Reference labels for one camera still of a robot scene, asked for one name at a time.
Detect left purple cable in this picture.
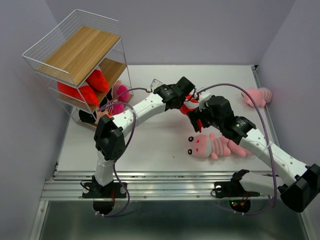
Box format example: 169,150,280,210
96,87,151,218

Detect aluminium rail frame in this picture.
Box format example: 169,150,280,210
41,170,305,202

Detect white wire wooden shelf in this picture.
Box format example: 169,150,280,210
22,9,128,124

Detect pink frog plush striped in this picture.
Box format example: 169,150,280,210
187,133,231,160

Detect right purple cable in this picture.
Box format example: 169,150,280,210
194,83,278,216

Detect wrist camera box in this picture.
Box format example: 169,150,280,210
150,79,163,92
197,91,212,105

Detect purple cable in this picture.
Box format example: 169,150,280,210
194,83,278,216
96,87,151,218

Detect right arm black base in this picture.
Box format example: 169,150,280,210
210,169,260,215

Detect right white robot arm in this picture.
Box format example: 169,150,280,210
187,95,320,213

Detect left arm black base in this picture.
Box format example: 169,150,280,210
80,176,131,218

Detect red whale plush back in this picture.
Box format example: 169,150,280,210
86,69,109,93

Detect red shark plush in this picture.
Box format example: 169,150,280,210
179,94,203,133
57,82,99,107

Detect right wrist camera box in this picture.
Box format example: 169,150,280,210
197,91,212,105

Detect boy doll pink hat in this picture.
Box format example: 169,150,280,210
106,80,131,102
96,100,125,117

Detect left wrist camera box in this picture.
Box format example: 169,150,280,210
150,79,163,92

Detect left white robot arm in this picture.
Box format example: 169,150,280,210
81,77,196,199

